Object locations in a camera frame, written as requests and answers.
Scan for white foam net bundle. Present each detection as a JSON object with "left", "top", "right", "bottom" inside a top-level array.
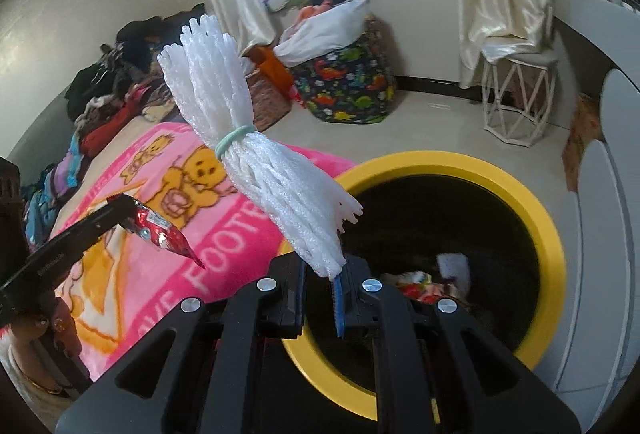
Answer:
[{"left": 157, "top": 14, "right": 362, "bottom": 280}]

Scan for red snack wrapper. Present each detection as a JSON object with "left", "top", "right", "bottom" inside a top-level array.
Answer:
[{"left": 114, "top": 194, "right": 205, "bottom": 269}]

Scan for yellow rimmed black trash bin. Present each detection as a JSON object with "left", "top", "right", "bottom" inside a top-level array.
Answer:
[{"left": 276, "top": 149, "right": 568, "bottom": 422}]

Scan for left hand painted nails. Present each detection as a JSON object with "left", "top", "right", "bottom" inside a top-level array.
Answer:
[{"left": 6, "top": 297, "right": 87, "bottom": 395}]

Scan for colourful wrappers in bin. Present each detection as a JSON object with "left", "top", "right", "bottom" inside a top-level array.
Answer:
[{"left": 381, "top": 271, "right": 466, "bottom": 305}]

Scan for white foam net in bin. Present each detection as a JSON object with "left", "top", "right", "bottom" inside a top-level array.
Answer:
[{"left": 436, "top": 253, "right": 471, "bottom": 298}]

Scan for pink bear football blanket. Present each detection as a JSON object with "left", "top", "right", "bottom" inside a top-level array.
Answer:
[{"left": 49, "top": 121, "right": 356, "bottom": 382}]

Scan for floral patterned basket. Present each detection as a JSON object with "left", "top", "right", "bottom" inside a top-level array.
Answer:
[{"left": 246, "top": 68, "right": 292, "bottom": 131}]

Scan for dinosaur print storage bag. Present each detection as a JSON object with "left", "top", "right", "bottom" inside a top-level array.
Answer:
[{"left": 291, "top": 16, "right": 396, "bottom": 125}]

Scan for pile of clothes on bed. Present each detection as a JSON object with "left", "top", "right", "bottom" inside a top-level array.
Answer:
[{"left": 9, "top": 4, "right": 205, "bottom": 251}]

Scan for orange cloth bag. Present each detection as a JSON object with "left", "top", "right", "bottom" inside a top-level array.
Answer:
[{"left": 245, "top": 46, "right": 294, "bottom": 100}]

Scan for white dresser desk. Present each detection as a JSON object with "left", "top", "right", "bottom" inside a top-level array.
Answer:
[{"left": 536, "top": 0, "right": 639, "bottom": 431}]

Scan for white bedding in bag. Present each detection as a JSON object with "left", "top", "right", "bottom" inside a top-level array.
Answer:
[{"left": 273, "top": 0, "right": 371, "bottom": 68}]

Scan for white wire frame stool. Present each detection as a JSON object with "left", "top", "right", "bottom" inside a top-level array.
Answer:
[{"left": 480, "top": 49, "right": 558, "bottom": 147}]

